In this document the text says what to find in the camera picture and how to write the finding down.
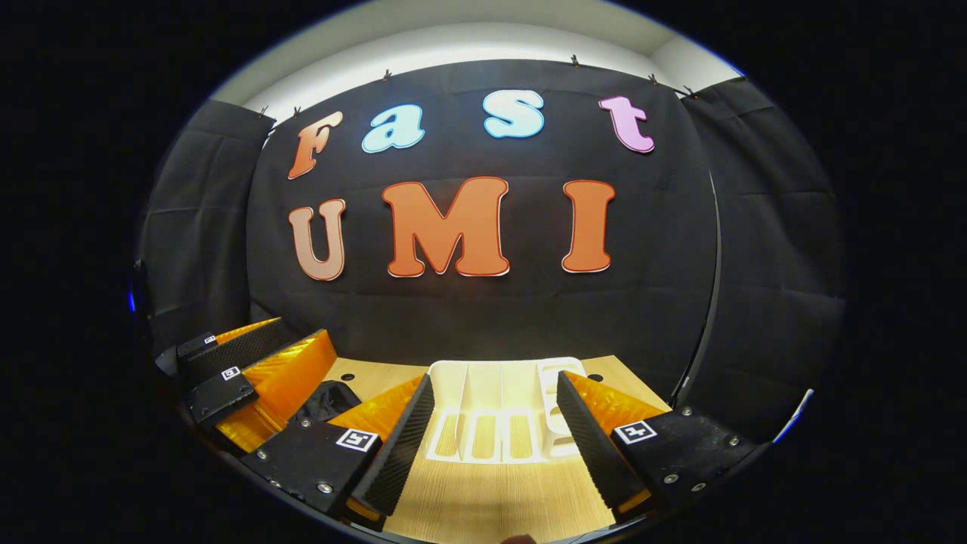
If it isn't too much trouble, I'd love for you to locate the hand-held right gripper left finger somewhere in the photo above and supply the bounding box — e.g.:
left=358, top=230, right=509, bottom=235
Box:
left=242, top=372, right=437, bottom=533

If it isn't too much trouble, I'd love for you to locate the white bookshelf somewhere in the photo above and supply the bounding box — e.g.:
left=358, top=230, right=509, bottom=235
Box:
left=425, top=357, right=589, bottom=465

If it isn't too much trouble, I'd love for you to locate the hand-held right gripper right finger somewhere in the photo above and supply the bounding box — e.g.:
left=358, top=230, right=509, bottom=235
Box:
left=555, top=370, right=758, bottom=530

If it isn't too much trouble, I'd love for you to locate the black schoolbag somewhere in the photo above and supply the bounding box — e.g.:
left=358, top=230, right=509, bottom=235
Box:
left=291, top=380, right=363, bottom=435

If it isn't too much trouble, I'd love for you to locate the black backdrop cloth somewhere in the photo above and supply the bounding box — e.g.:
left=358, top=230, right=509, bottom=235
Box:
left=136, top=59, right=847, bottom=447

